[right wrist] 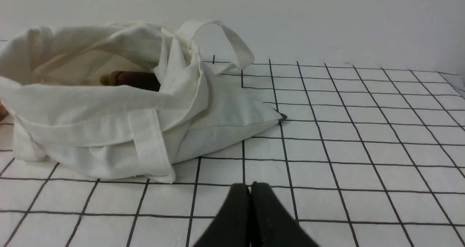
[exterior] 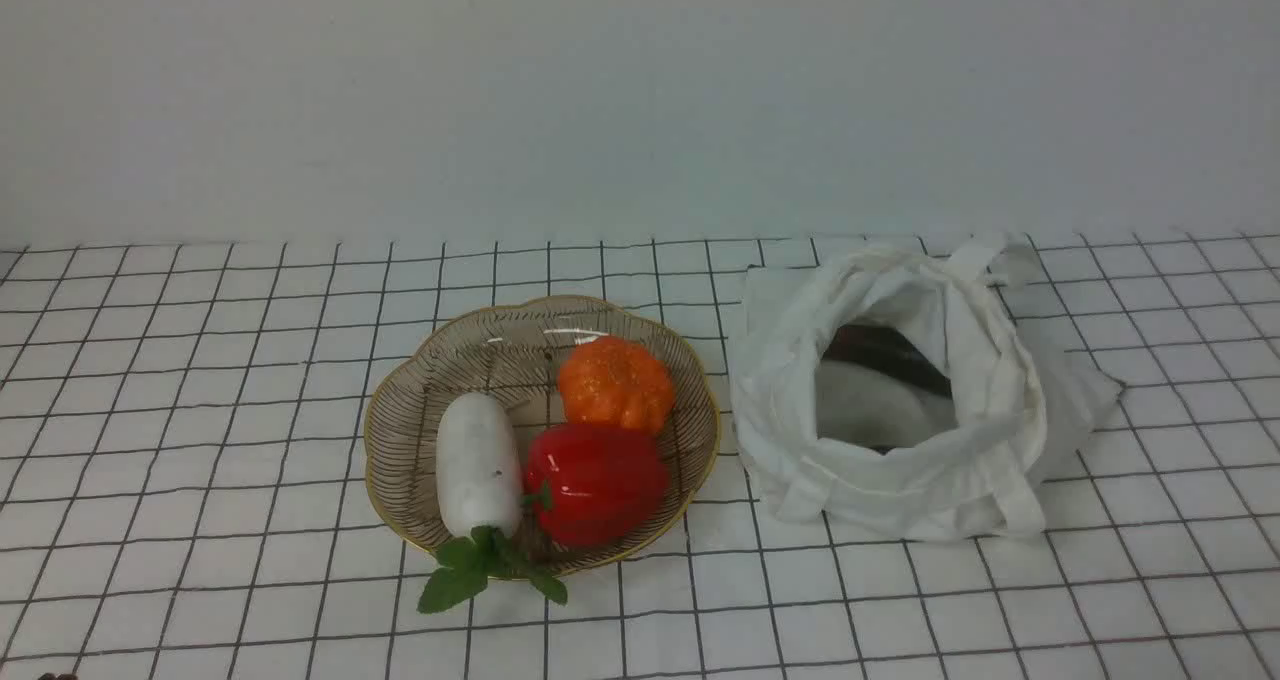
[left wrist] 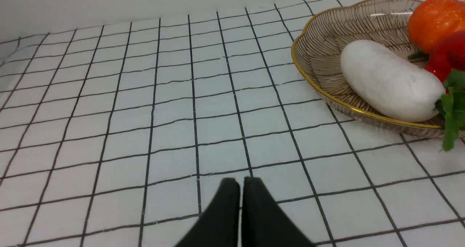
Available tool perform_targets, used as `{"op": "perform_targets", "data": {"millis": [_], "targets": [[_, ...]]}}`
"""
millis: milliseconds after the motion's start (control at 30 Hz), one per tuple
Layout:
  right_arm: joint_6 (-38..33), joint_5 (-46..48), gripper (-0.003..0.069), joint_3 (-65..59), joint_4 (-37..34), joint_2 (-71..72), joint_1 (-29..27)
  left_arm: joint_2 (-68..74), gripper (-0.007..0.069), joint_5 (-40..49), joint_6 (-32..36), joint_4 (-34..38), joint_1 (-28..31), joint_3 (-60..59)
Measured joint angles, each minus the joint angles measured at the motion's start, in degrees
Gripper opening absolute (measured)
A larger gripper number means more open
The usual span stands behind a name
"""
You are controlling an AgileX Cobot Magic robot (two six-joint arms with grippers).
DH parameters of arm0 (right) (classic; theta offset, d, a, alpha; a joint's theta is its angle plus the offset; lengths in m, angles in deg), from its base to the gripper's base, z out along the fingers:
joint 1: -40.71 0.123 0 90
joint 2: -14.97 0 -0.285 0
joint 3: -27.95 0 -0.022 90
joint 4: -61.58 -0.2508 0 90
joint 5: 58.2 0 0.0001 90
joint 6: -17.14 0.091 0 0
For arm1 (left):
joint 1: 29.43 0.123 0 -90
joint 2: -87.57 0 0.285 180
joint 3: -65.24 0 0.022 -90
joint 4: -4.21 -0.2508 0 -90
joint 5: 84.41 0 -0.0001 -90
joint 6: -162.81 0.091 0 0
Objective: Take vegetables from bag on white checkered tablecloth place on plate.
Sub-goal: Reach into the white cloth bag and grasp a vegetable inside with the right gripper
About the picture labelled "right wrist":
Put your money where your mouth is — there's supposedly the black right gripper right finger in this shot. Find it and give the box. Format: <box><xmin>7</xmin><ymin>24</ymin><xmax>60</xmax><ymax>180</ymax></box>
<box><xmin>251</xmin><ymin>182</ymin><xmax>319</xmax><ymax>247</ymax></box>

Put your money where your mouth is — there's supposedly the dark purple eggplant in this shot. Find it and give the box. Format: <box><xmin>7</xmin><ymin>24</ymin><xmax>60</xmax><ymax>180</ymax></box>
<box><xmin>100</xmin><ymin>70</ymin><xmax>161</xmax><ymax>92</ymax></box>

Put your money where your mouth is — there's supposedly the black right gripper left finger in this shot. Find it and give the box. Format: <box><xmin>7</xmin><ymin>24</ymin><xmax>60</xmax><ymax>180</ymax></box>
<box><xmin>194</xmin><ymin>183</ymin><xmax>250</xmax><ymax>247</ymax></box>

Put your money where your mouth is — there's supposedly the white cloth tote bag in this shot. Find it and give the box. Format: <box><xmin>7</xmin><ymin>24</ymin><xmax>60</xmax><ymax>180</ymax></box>
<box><xmin>1</xmin><ymin>20</ymin><xmax>287</xmax><ymax>183</ymax></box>

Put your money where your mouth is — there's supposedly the checkered white tablecloth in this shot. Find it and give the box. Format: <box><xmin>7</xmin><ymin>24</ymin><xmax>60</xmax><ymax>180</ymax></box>
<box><xmin>1</xmin><ymin>61</ymin><xmax>464</xmax><ymax>247</ymax></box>

